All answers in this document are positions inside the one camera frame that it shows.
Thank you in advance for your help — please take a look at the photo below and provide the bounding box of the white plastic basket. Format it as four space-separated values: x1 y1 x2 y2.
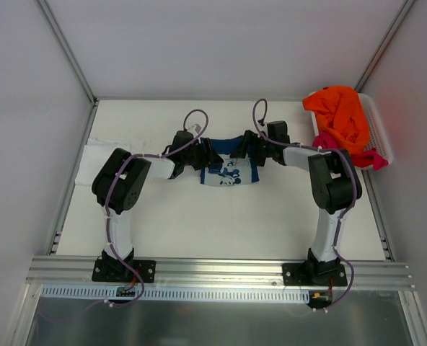
309 92 393 164

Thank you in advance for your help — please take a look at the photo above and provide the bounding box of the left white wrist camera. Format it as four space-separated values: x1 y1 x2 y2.
187 123 202 136

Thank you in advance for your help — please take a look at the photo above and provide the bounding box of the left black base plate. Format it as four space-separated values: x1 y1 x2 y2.
92 258 157 283

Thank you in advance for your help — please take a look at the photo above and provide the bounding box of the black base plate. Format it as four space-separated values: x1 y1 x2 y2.
281 259 348 287
92 258 157 283

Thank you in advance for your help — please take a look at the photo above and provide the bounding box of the folded white t shirt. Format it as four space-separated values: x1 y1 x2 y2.
75 138 145 187

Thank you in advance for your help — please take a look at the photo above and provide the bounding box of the pink t shirt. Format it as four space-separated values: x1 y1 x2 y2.
312 132 389 171

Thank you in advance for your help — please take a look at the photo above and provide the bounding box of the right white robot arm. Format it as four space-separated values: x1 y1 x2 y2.
231 121 362 285

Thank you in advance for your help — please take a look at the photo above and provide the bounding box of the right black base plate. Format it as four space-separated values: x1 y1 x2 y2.
281 259 348 287

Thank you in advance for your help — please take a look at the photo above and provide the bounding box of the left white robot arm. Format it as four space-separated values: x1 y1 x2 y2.
92 130 224 281

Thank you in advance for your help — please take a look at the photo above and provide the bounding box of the blue t shirt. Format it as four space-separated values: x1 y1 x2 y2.
200 136 260 187

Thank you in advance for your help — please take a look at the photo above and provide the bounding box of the white slotted cable duct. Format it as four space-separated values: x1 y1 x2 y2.
40 284 310 304

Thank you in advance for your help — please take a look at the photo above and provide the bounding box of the aluminium mounting rail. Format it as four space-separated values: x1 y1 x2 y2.
25 255 416 291

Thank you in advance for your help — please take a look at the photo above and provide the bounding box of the orange t shirt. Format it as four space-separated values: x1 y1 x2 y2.
302 86 370 155

